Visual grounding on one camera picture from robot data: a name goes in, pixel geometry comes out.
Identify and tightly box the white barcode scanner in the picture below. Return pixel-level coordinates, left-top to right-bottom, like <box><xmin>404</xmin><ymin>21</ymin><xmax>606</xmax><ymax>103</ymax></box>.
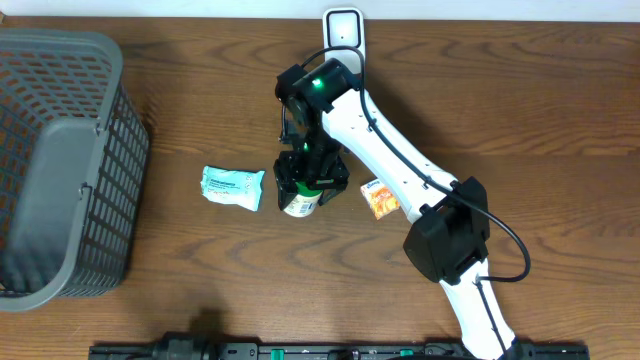
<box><xmin>322</xmin><ymin>7</ymin><xmax>366</xmax><ymax>75</ymax></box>

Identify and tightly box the black mounting rail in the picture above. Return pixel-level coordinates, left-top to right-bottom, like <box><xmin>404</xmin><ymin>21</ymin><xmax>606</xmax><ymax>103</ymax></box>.
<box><xmin>88</xmin><ymin>331</ymin><xmax>591</xmax><ymax>360</ymax></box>

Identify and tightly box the green lid jar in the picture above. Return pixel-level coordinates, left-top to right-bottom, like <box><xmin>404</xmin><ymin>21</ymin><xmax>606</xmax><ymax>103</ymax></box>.
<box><xmin>284</xmin><ymin>182</ymin><xmax>323</xmax><ymax>218</ymax></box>

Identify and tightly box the grey plastic basket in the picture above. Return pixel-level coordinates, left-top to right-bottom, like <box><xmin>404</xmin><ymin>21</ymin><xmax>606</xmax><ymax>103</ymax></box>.
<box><xmin>1</xmin><ymin>29</ymin><xmax>150</xmax><ymax>312</ymax></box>

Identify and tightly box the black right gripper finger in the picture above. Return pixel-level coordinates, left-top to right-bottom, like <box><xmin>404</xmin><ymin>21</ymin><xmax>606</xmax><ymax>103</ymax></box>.
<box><xmin>318</xmin><ymin>185</ymin><xmax>346</xmax><ymax>206</ymax></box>
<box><xmin>277</xmin><ymin>182</ymin><xmax>298</xmax><ymax>211</ymax></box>

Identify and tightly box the orange snack box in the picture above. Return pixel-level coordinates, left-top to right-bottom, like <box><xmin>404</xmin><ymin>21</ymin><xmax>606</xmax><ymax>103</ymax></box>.
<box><xmin>360</xmin><ymin>179</ymin><xmax>400</xmax><ymax>220</ymax></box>

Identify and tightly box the teal wet wipes pack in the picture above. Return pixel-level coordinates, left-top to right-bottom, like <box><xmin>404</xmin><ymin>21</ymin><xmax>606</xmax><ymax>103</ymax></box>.
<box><xmin>200</xmin><ymin>166</ymin><xmax>265</xmax><ymax>212</ymax></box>

